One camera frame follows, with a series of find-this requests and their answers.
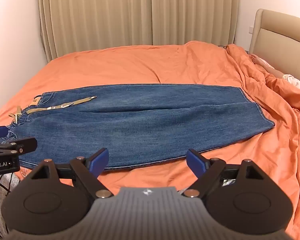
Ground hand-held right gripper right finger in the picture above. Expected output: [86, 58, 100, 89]
[182, 149, 267, 199]

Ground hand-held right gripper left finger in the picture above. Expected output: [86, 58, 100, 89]
[27, 148, 114, 199]

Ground blue denim pants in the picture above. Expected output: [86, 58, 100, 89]
[5, 84, 276, 172]

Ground khaki belt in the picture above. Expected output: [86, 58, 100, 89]
[9, 95, 98, 124]

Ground orange bed sheet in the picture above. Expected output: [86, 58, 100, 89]
[0, 41, 300, 233]

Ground orange duvet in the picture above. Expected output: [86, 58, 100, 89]
[226, 44, 300, 233]

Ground beige padded headboard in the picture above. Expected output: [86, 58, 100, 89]
[247, 8, 300, 77]

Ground beige pleated curtain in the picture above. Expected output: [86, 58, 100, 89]
[37, 0, 240, 63]

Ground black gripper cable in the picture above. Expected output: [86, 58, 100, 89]
[0, 172, 17, 207]

